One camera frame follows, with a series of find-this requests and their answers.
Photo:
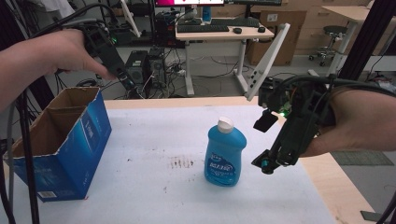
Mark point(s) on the white table mat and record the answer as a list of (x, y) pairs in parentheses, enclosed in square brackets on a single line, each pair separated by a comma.
[(174, 193)]

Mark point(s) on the black computer tower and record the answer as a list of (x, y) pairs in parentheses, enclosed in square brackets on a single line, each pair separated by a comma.
[(157, 67), (137, 67)]

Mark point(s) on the black computer mouse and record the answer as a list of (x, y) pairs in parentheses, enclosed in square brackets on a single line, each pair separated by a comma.
[(261, 29), (237, 30)]

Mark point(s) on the monitor with pink screen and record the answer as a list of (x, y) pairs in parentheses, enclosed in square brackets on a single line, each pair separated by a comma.
[(189, 2)]

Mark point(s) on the black stool on wheels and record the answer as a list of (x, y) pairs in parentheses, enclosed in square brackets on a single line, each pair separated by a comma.
[(331, 43)]

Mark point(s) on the grey floor mat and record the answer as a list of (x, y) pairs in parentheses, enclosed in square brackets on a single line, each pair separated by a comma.
[(361, 158)]

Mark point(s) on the dark monitor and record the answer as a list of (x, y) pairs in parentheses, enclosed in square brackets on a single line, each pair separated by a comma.
[(255, 2)]

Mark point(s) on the black keyboard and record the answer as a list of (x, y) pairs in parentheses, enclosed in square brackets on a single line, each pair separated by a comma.
[(202, 28), (239, 22)]

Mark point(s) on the white desk with light top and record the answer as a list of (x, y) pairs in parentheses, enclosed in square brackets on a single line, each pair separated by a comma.
[(348, 14)]

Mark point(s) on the white desk with wooden top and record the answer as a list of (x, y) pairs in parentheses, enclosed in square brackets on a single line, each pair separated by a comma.
[(218, 35)]

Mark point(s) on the black computer case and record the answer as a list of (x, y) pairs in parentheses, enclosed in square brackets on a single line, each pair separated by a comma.
[(165, 29)]

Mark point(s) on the black metal post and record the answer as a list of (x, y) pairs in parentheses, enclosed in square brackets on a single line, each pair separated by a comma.
[(367, 37)]

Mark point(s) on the person's right hand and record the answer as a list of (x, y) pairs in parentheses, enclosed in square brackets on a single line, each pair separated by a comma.
[(355, 124)]

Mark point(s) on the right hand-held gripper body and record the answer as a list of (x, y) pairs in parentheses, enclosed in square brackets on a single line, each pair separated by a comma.
[(299, 118)]

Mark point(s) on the person's left hand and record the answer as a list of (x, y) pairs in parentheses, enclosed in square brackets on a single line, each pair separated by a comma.
[(67, 51)]

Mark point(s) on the blue cardboard box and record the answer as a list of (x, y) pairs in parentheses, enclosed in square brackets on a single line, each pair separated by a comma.
[(70, 146)]

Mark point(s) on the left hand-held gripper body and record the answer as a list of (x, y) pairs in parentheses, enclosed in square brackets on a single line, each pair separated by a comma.
[(104, 51)]

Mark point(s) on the small blue bottle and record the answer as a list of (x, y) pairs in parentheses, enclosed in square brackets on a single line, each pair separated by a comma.
[(206, 14)]

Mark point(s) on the blue bottle with white cap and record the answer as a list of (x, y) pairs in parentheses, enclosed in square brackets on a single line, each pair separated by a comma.
[(224, 155)]

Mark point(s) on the brown cardboard boxes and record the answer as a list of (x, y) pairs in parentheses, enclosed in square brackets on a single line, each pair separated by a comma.
[(285, 40)]

